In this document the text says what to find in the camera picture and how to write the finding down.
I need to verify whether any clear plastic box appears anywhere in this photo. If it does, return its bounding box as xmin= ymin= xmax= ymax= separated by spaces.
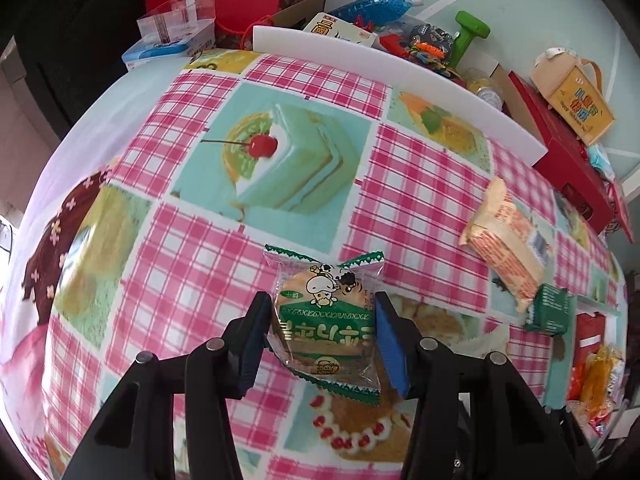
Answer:
xmin=137 ymin=0 xmax=217 ymax=46

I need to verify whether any black cabinet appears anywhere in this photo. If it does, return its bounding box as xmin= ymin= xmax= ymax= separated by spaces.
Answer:
xmin=0 ymin=0 xmax=151 ymax=131

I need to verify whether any blue tissue pack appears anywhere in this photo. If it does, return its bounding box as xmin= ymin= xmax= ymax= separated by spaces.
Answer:
xmin=586 ymin=144 xmax=616 ymax=181

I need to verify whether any blue bead bottle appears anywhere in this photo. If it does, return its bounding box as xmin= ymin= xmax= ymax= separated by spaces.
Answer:
xmin=327 ymin=0 xmax=423 ymax=26

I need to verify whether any red envelope packet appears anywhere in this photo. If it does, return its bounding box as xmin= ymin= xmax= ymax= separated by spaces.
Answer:
xmin=570 ymin=312 xmax=608 ymax=376

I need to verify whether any pile of colourful toys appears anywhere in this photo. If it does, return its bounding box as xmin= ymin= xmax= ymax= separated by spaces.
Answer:
xmin=375 ymin=22 xmax=466 ymax=78

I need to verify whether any red gift box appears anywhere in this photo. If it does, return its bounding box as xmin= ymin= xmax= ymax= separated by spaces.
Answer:
xmin=507 ymin=71 xmax=616 ymax=235

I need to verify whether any clear jar with yellow contents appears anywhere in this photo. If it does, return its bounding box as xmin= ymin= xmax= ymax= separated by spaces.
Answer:
xmin=465 ymin=72 xmax=503 ymax=111

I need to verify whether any red gift bag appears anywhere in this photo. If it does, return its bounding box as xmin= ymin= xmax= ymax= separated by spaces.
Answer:
xmin=145 ymin=0 xmax=286 ymax=51

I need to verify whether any green-edged cookie packet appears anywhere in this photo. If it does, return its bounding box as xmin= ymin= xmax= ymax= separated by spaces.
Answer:
xmin=263 ymin=243 xmax=386 ymax=406

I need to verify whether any white foam board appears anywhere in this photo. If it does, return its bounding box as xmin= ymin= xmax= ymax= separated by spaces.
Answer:
xmin=252 ymin=25 xmax=551 ymax=166

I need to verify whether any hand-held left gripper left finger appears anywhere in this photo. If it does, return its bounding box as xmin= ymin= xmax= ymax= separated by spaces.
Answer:
xmin=60 ymin=291 xmax=273 ymax=480

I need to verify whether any pink checked cake tablecloth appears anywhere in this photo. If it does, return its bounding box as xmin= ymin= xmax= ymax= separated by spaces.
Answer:
xmin=0 ymin=47 xmax=631 ymax=480

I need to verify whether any cardboard box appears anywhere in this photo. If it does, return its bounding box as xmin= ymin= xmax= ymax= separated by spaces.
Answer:
xmin=252 ymin=0 xmax=506 ymax=111

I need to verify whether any green dumbbell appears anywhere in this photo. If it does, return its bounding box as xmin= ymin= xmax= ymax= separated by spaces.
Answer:
xmin=447 ymin=10 xmax=491 ymax=68

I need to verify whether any blue and white box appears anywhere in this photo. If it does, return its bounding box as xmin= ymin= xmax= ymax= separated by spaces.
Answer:
xmin=121 ymin=35 xmax=218 ymax=73

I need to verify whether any green snack box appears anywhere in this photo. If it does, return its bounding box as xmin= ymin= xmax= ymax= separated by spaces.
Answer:
xmin=524 ymin=283 xmax=577 ymax=336

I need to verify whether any yellow box with handle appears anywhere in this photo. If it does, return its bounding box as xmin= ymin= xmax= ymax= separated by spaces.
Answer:
xmin=530 ymin=47 xmax=617 ymax=146

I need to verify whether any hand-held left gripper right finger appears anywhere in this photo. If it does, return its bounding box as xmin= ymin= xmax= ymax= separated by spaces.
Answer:
xmin=374 ymin=290 xmax=598 ymax=480

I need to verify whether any beige and orange snack packet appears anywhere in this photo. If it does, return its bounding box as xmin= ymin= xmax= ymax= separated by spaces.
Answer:
xmin=459 ymin=176 xmax=553 ymax=315

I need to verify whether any white and yellow carton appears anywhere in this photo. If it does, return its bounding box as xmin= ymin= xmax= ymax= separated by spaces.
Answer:
xmin=302 ymin=12 xmax=378 ymax=48

